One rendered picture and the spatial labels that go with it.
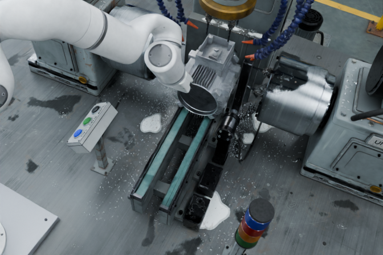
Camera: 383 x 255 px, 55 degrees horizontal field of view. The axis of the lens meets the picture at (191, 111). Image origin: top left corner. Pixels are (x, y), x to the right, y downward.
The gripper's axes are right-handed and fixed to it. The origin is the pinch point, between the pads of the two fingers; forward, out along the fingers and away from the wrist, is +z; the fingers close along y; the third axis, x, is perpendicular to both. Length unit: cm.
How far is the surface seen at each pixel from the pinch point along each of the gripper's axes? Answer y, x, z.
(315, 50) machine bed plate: 42, 49, 62
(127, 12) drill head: -28.3, 18.6, 2.0
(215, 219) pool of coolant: 26.3, -37.7, 11.4
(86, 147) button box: -15.8, -29.4, -13.9
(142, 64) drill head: -16.5, 3.1, 4.0
